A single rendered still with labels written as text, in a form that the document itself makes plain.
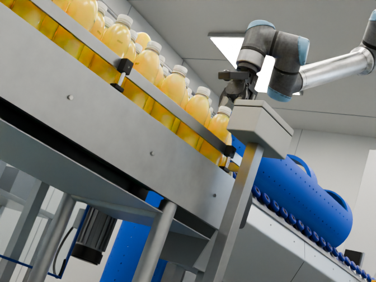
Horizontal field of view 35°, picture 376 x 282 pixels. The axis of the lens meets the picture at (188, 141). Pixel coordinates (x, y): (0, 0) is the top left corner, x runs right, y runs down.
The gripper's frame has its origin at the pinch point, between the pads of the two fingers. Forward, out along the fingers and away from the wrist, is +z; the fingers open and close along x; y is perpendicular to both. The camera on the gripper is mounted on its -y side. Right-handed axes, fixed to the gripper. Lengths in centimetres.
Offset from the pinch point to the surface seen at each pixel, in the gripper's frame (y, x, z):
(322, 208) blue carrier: 78, -1, 3
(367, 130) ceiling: 513, 192, -230
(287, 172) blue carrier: 43.3, -1.3, 0.4
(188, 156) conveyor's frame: -22.4, -9.9, 22.4
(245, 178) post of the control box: -4.4, -17.6, 20.3
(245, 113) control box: -12.3, -16.3, 3.6
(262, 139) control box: -6.9, -20.8, 8.9
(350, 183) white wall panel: 531, 204, -163
